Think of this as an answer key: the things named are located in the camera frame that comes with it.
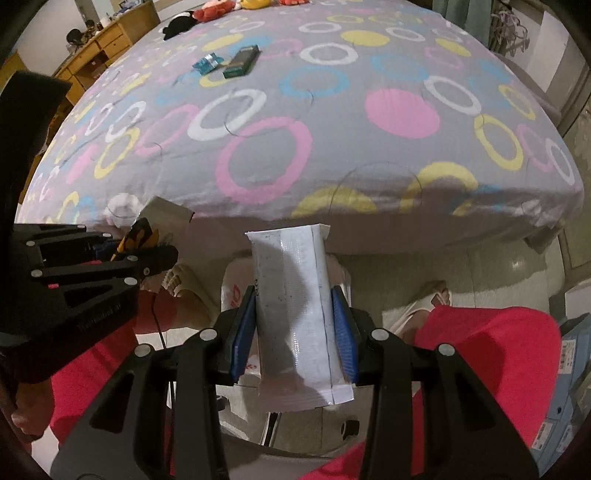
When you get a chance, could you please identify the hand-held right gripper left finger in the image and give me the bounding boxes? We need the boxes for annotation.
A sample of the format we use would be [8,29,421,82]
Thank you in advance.
[51,288,259,480]

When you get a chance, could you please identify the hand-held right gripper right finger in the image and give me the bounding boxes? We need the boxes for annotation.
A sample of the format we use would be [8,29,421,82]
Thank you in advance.
[330,285,541,480]

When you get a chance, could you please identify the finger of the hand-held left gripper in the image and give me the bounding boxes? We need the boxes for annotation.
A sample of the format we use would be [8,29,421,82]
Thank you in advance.
[13,223,121,267]
[28,246,180,339]

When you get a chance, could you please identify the white red-print plastic bag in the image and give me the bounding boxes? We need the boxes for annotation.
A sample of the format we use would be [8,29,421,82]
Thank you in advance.
[214,256,376,459]

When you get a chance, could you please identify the white plastic wrapper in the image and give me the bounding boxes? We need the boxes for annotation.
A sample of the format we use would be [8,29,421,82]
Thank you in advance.
[244,222,356,410]

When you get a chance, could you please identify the orange snack packet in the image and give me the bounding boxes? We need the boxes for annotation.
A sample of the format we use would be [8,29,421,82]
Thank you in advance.
[115,217,161,256]

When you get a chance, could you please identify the person's left hand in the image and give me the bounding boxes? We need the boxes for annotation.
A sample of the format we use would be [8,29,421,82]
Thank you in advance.
[8,376,52,438]

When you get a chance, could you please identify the yellow wooden wardrobe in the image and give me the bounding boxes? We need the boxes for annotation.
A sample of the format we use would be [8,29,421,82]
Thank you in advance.
[0,51,27,91]

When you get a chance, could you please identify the beige slipper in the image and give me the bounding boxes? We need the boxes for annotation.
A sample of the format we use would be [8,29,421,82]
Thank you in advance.
[159,262,219,320]
[392,281,452,339]

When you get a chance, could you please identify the wooden desk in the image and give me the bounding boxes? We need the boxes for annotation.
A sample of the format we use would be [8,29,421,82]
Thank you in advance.
[52,0,160,94]

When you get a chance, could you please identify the black plush toy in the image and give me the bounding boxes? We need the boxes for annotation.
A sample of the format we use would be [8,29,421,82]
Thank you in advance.
[160,13,201,40]

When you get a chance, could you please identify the blue foil wrapper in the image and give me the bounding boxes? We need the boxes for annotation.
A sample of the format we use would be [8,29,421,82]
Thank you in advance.
[191,52,226,75]

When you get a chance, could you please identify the dark green box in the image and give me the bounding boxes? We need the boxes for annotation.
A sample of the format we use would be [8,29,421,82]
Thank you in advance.
[222,45,260,79]

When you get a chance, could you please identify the blue printed carton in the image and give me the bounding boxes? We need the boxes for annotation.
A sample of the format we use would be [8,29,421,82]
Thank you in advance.
[537,313,591,468]

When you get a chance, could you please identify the green leaf-print curtain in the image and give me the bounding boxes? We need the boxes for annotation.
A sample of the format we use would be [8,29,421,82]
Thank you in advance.
[431,0,491,47]

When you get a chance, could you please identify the white board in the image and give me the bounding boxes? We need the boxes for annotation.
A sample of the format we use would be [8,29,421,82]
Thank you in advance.
[530,8,583,94]

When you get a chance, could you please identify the metal wire rack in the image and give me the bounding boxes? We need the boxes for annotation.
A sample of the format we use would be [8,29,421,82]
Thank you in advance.
[489,6,530,54]

